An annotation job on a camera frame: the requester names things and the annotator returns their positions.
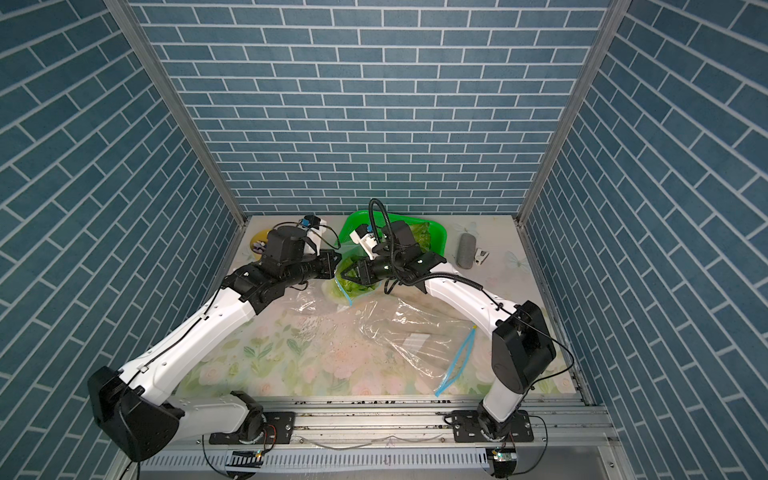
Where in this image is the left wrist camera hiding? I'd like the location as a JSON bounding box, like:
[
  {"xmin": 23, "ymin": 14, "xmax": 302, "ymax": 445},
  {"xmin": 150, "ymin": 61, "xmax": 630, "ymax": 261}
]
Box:
[{"xmin": 300, "ymin": 214, "xmax": 322, "ymax": 230}]

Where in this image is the chinese cabbage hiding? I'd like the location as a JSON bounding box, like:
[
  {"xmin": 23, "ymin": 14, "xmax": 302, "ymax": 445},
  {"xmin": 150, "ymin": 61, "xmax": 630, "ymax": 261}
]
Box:
[
  {"xmin": 322, "ymin": 255, "xmax": 379, "ymax": 305},
  {"xmin": 410, "ymin": 222, "xmax": 432, "ymax": 252}
]

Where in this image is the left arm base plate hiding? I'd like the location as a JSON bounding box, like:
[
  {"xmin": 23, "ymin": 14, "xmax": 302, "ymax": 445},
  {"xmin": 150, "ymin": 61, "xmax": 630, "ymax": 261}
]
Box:
[{"xmin": 208, "ymin": 411, "xmax": 296, "ymax": 447}]

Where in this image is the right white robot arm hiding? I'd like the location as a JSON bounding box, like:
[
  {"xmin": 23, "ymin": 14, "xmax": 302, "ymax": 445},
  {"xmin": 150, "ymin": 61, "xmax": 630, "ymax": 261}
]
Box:
[{"xmin": 339, "ymin": 220, "xmax": 556, "ymax": 440}]

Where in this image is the grey cylindrical object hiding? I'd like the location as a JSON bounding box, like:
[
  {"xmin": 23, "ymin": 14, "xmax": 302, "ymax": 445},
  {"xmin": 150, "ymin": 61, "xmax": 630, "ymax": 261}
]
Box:
[{"xmin": 456, "ymin": 232, "xmax": 477, "ymax": 270}]

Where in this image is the aluminium rail frame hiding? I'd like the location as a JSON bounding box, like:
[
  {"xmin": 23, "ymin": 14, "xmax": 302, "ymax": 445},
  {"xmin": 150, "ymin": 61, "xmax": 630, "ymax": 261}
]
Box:
[{"xmin": 109, "ymin": 399, "xmax": 633, "ymax": 479}]

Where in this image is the green plastic basket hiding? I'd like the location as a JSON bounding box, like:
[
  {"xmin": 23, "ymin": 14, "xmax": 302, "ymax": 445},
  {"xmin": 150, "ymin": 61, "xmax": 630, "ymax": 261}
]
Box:
[{"xmin": 339, "ymin": 210, "xmax": 447, "ymax": 255}]

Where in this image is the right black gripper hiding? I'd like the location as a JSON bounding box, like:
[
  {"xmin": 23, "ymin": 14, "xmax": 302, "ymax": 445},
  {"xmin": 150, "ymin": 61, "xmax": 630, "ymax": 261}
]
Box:
[{"xmin": 342, "ymin": 257, "xmax": 406, "ymax": 288}]

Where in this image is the small white clip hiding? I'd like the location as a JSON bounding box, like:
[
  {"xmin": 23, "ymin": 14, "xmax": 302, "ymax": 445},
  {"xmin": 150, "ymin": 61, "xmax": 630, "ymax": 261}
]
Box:
[{"xmin": 474, "ymin": 248, "xmax": 489, "ymax": 265}]

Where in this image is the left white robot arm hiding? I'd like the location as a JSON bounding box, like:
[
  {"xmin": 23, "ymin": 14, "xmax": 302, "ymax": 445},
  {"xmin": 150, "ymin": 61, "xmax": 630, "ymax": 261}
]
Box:
[{"xmin": 87, "ymin": 215, "xmax": 342, "ymax": 463}]

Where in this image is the clear zipper bag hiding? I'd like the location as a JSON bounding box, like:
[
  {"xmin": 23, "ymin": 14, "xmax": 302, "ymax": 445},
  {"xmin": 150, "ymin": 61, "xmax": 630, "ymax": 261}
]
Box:
[
  {"xmin": 355, "ymin": 295, "xmax": 478, "ymax": 397},
  {"xmin": 235, "ymin": 277, "xmax": 380, "ymax": 383}
]

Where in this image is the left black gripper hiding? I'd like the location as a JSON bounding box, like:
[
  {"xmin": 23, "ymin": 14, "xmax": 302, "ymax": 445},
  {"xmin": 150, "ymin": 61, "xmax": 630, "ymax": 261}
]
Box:
[{"xmin": 281, "ymin": 248, "xmax": 345, "ymax": 289}]

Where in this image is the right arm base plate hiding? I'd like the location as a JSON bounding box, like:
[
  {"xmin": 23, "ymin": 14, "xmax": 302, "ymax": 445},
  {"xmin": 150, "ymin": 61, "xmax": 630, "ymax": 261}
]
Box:
[{"xmin": 443, "ymin": 409, "xmax": 534, "ymax": 443}]

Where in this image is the yellow cup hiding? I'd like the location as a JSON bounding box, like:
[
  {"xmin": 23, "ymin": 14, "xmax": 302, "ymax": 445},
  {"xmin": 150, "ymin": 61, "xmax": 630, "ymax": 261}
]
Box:
[{"xmin": 249, "ymin": 230, "xmax": 268, "ymax": 258}]

